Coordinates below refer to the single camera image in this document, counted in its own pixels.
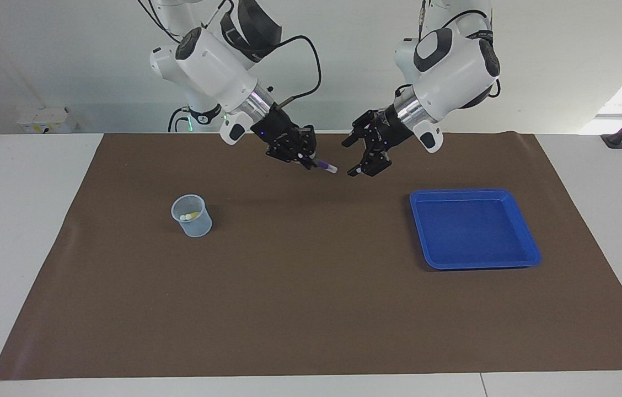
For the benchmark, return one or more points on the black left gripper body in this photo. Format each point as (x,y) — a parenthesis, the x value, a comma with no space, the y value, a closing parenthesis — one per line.
(393,128)

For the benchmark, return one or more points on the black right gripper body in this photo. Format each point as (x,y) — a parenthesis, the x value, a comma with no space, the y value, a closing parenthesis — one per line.
(278,132)

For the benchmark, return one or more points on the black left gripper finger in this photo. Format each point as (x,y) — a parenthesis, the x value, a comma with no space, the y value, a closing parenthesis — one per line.
(365,125)
(376,160)

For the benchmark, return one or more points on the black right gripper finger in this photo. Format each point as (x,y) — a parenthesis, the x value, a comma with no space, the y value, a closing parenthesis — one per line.
(308,140)
(289,155)

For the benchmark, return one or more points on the purple marker pen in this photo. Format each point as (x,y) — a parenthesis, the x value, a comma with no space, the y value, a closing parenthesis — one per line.
(326,165)

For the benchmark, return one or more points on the yellow marker pen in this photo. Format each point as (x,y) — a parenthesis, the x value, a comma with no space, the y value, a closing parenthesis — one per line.
(193,215)

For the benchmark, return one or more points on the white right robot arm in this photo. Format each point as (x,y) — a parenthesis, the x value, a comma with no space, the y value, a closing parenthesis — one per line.
(217,66)

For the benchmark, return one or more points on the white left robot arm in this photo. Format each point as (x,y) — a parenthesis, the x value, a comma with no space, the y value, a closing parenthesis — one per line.
(454,71)

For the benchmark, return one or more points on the clear plastic measuring cup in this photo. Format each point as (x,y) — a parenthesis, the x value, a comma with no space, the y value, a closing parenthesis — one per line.
(198,227)

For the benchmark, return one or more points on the blue plastic tray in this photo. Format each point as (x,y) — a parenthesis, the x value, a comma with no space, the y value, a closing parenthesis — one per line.
(476,231)

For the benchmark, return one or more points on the brown table mat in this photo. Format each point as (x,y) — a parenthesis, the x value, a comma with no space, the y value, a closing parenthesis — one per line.
(311,309)

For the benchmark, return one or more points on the white power strip box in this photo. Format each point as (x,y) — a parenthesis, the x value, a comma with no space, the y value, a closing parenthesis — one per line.
(46,120)

